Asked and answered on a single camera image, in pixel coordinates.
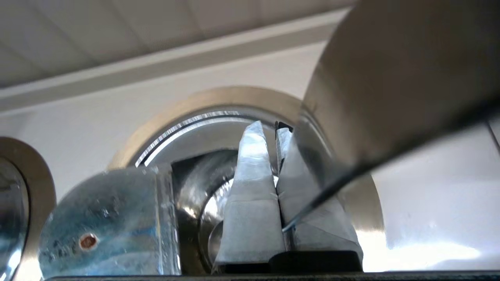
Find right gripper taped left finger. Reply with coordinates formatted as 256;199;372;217
213;120;286;274

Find bronze counter ring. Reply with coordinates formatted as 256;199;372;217
0;137;57;281
107;86;385;235

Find steel hinged pot lid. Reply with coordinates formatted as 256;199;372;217
37;110;332;278
0;158;30;281

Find steel soup pot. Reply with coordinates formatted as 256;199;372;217
172;150;282;274

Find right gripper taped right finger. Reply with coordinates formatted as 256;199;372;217
270;122;364;272

